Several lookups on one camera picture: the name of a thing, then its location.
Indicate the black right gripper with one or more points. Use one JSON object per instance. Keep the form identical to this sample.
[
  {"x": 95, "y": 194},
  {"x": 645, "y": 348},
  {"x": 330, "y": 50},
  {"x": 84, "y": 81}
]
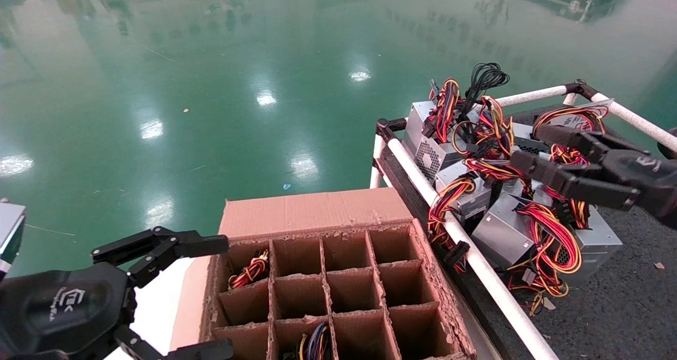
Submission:
[{"x": 650, "y": 180}]

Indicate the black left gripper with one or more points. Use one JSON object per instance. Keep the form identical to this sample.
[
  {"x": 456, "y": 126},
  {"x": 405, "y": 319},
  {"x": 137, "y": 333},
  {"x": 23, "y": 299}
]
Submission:
[{"x": 63, "y": 307}]

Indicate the round vent silver power supply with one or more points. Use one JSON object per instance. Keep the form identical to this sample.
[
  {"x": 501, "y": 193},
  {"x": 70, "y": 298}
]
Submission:
[{"x": 595, "y": 243}]

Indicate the cardboard box with dividers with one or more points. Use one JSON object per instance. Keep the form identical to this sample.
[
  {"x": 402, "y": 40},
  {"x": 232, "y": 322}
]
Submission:
[{"x": 317, "y": 212}]

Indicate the white label power supply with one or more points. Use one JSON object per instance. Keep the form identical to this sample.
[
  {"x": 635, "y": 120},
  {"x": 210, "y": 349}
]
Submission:
[{"x": 574, "y": 116}]

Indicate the black vent power supply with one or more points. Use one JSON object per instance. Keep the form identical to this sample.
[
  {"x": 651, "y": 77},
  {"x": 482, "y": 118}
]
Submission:
[{"x": 529, "y": 138}]

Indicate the black rounded object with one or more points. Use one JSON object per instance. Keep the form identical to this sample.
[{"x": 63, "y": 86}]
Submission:
[{"x": 669, "y": 143}]

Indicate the honeycomb vent power supply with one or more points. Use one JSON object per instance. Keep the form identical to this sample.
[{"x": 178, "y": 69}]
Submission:
[{"x": 429, "y": 158}]

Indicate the black foam mat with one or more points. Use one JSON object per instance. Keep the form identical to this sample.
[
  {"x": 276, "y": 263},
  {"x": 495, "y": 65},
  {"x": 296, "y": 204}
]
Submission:
[{"x": 624, "y": 317}]

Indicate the plain silver power supply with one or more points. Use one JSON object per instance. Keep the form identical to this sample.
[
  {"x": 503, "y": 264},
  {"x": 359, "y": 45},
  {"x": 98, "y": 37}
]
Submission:
[{"x": 418, "y": 118}]

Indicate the white pipe frame cart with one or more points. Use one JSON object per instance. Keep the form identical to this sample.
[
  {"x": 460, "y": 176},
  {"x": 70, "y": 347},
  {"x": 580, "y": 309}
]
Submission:
[{"x": 489, "y": 279}]

